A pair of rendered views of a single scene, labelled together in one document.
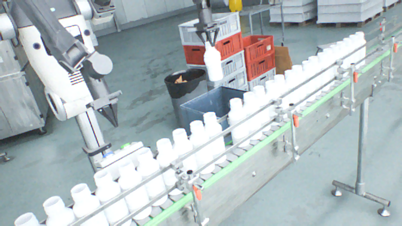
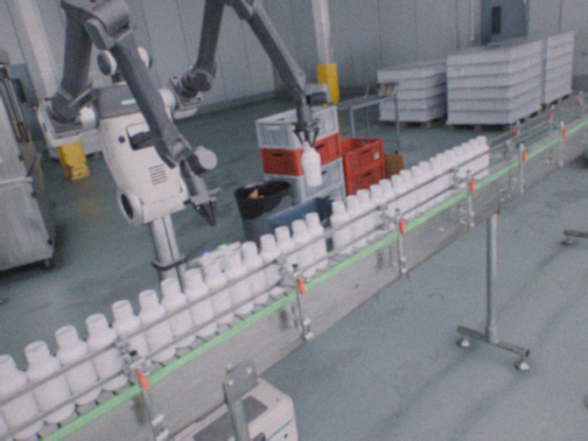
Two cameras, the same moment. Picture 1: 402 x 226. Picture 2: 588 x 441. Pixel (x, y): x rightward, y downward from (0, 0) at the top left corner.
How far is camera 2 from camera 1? 0.49 m
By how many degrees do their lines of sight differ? 5
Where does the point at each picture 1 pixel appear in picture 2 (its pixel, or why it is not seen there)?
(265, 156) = (369, 266)
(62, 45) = (169, 139)
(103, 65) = (208, 160)
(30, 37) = (115, 129)
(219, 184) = (320, 289)
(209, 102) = (301, 216)
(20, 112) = (20, 235)
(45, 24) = (157, 117)
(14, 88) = (15, 199)
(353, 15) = (499, 115)
